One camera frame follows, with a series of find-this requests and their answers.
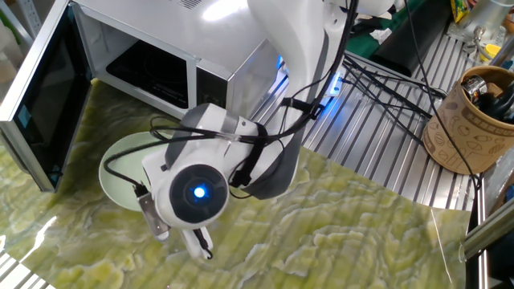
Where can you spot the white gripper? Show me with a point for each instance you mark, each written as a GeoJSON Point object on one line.
{"type": "Point", "coordinates": [190, 243]}

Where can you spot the pale green plate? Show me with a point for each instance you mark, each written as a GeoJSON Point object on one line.
{"type": "Point", "coordinates": [124, 168]}

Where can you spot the dark glass microwave door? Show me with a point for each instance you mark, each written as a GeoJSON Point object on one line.
{"type": "Point", "coordinates": [44, 100]}

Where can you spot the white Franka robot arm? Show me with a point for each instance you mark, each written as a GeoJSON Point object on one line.
{"type": "Point", "coordinates": [281, 40]}

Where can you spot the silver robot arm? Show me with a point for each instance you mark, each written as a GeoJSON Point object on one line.
{"type": "Point", "coordinates": [482, 16]}

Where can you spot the silver microwave oven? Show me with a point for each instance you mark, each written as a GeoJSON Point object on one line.
{"type": "Point", "coordinates": [160, 24]}

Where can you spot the green marble pattern mat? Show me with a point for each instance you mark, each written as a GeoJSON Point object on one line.
{"type": "Point", "coordinates": [281, 225]}

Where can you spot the green cloth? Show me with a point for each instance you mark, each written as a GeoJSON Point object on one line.
{"type": "Point", "coordinates": [361, 46]}

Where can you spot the grey metal shelf upright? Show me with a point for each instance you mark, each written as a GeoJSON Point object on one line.
{"type": "Point", "coordinates": [24, 20]}

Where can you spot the white paper scrap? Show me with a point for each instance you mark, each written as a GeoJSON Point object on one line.
{"type": "Point", "coordinates": [380, 36]}

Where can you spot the brown printed cardboard bucket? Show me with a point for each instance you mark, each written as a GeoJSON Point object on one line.
{"type": "Point", "coordinates": [470, 140]}

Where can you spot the long black box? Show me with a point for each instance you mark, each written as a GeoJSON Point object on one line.
{"type": "Point", "coordinates": [409, 40]}

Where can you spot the aluminium profile bar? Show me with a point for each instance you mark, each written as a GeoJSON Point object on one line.
{"type": "Point", "coordinates": [490, 233]}

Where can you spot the clear plastic bag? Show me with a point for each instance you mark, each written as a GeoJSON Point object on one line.
{"type": "Point", "coordinates": [500, 180]}

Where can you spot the shiny tape roll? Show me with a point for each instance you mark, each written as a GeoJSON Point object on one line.
{"type": "Point", "coordinates": [474, 86]}

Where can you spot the black tools bundle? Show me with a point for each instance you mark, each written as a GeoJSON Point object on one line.
{"type": "Point", "coordinates": [502, 106]}

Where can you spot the yellow snack bag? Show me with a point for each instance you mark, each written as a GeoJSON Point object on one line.
{"type": "Point", "coordinates": [459, 10]}

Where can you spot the small yellow object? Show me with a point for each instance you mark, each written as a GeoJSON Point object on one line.
{"type": "Point", "coordinates": [492, 51]}

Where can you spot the silver bracket with blue cap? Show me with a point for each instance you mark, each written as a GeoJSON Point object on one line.
{"type": "Point", "coordinates": [154, 218]}

